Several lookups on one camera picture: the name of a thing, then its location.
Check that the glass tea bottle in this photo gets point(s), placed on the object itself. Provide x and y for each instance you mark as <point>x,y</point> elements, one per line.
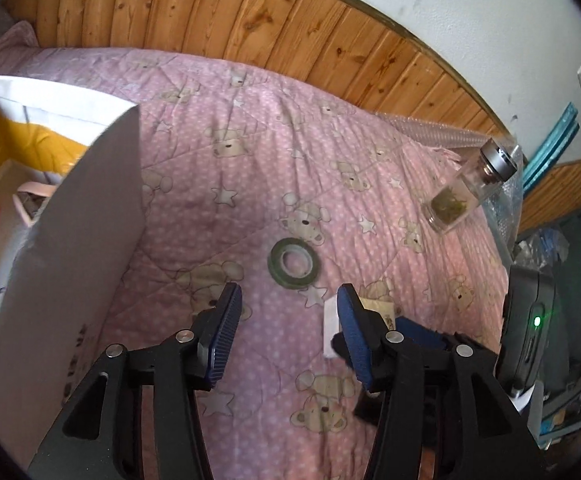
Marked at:
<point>482,175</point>

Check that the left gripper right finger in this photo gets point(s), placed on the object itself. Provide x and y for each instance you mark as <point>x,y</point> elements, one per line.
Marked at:
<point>372,363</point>

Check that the pink bear quilt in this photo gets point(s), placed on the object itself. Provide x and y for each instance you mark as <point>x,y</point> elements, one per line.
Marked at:
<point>254,178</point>

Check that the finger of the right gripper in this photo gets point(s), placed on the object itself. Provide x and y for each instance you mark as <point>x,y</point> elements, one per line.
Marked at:
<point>339,346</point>
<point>421,335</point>

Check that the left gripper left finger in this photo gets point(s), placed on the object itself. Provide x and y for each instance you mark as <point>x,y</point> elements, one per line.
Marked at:
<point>215,330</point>

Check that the clear plastic bag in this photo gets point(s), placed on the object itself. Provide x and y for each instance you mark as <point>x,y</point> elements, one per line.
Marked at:
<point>502,210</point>

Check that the cream cardboard packet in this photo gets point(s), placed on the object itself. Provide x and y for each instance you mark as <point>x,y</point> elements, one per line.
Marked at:
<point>364,318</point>

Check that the white cardboard box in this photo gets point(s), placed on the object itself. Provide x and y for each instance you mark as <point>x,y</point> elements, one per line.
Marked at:
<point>58,276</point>

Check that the green tape roll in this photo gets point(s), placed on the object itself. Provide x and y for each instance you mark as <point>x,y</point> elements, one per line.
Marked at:
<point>293,264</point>

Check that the teal foam strips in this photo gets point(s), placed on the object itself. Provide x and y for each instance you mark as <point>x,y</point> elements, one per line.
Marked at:
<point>551,150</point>

